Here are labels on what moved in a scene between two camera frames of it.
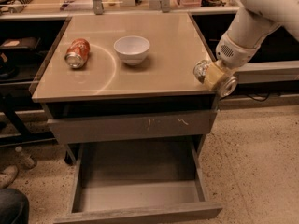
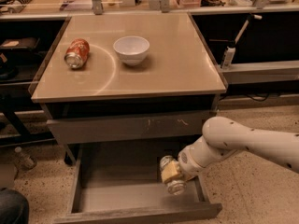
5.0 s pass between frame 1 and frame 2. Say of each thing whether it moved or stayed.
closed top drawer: stayed
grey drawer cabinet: stayed
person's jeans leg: stayed
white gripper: moved
